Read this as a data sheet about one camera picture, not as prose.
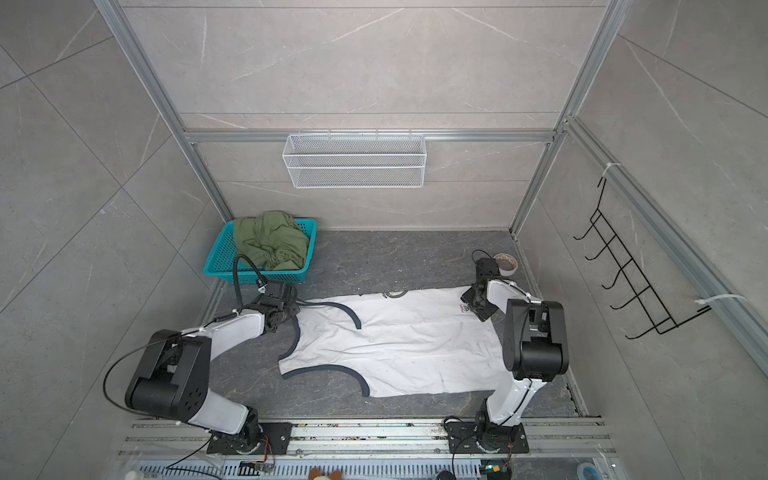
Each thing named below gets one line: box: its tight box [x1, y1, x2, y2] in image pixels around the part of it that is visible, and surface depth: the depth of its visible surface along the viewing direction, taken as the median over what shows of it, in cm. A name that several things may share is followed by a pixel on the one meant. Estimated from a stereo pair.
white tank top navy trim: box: [278, 288, 511, 397], surface depth 92 cm
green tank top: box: [234, 210, 310, 271], surface depth 109 cm
